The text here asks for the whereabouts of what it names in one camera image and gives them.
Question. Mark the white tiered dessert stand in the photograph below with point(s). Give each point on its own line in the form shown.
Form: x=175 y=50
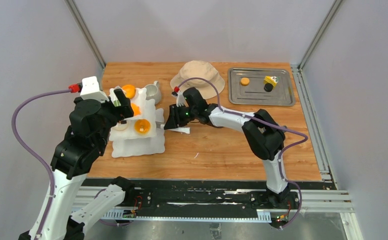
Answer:
x=128 y=143

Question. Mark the metal serving tray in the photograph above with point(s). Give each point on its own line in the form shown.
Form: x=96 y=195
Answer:
x=254 y=93

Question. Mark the orange macaron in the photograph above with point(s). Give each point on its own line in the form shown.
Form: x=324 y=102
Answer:
x=129 y=90

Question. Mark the small orange round biscuit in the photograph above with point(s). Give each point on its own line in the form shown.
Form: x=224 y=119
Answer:
x=244 y=81

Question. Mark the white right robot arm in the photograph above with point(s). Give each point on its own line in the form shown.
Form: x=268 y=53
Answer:
x=265 y=138

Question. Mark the green macaron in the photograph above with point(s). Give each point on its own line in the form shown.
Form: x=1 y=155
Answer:
x=116 y=102

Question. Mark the metal food tongs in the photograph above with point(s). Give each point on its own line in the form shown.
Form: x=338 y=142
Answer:
x=183 y=130

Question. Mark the yellow cake slice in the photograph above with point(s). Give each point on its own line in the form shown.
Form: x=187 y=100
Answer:
x=272 y=80

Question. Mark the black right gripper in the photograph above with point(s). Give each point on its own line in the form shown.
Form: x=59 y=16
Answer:
x=174 y=120

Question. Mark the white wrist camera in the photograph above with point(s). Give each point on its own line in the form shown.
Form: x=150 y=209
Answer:
x=89 y=89
x=178 y=94

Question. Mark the orange star cookie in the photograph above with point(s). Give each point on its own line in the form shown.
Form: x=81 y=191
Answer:
x=136 y=109

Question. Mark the white chocolate donut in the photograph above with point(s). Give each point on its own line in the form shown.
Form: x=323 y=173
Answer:
x=121 y=126

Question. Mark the black round cookie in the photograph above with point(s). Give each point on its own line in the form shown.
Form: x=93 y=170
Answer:
x=268 y=87

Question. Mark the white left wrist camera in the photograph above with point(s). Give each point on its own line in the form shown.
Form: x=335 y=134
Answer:
x=89 y=89

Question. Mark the orange frosted donut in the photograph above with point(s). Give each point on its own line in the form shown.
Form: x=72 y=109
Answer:
x=142 y=126

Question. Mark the beige bucket hat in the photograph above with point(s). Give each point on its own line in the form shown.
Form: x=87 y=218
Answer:
x=199 y=69

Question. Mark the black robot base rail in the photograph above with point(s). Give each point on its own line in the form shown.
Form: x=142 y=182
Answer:
x=227 y=201

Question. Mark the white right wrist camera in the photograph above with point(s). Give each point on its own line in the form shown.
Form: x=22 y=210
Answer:
x=178 y=94

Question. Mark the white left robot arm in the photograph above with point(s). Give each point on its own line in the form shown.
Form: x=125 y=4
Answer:
x=84 y=141

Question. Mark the white ceramic mug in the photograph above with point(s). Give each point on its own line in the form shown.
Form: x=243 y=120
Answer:
x=153 y=92

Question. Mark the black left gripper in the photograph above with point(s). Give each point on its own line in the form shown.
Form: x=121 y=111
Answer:
x=125 y=109

